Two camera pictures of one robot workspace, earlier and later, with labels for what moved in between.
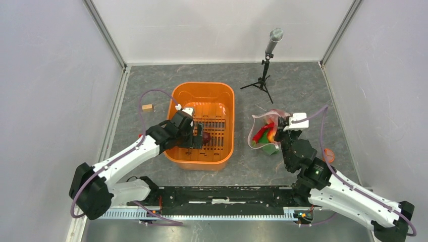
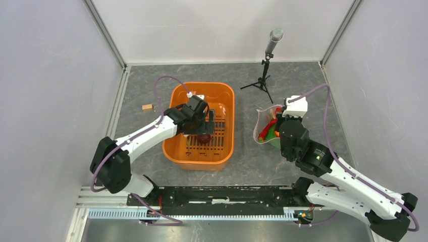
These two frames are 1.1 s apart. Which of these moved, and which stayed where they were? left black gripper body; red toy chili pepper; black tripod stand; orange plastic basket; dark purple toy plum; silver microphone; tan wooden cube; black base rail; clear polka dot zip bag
Moved: left black gripper body; red toy chili pepper; clear polka dot zip bag
Stayed: tan wooden cube; black base rail; silver microphone; black tripod stand; orange plastic basket; dark purple toy plum
